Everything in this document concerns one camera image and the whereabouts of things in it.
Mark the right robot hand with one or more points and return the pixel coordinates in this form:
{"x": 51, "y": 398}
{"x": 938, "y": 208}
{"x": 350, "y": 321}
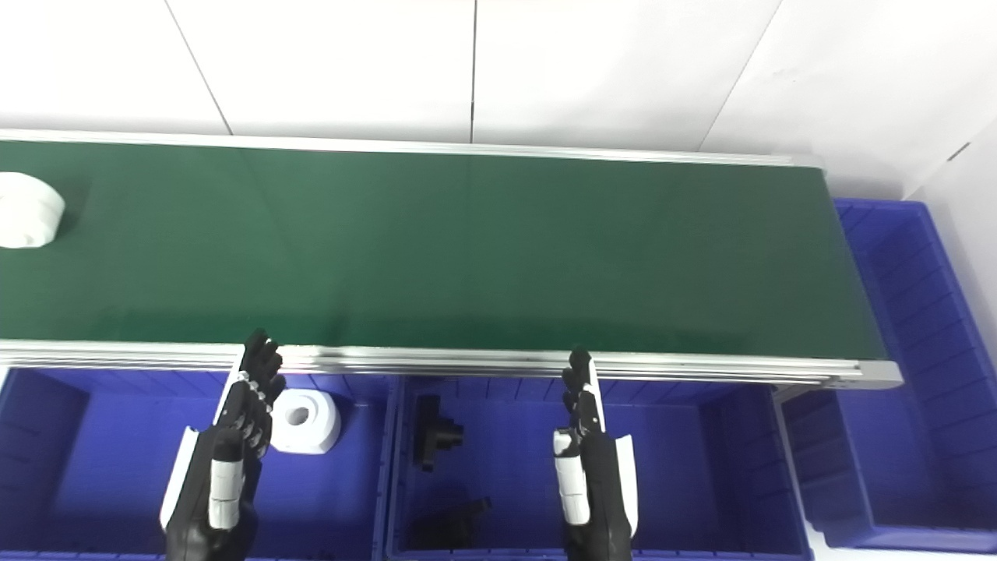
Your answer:
{"x": 596, "y": 483}

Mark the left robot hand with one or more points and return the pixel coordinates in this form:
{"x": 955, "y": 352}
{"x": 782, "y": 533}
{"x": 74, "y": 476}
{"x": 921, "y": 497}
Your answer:
{"x": 210, "y": 499}

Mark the white cylindrical part with hole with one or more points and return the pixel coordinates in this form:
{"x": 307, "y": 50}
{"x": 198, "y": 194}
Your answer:
{"x": 305, "y": 425}
{"x": 27, "y": 209}

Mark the blue plastic bin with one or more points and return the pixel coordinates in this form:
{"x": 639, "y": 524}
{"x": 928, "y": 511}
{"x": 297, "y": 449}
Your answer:
{"x": 919, "y": 389}
{"x": 117, "y": 467}
{"x": 670, "y": 475}

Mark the black plastic part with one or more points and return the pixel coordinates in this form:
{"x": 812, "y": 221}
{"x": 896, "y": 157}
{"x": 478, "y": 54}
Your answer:
{"x": 435, "y": 432}
{"x": 456, "y": 526}

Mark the green conveyor belt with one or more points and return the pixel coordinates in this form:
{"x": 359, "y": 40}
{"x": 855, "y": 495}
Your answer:
{"x": 467, "y": 249}

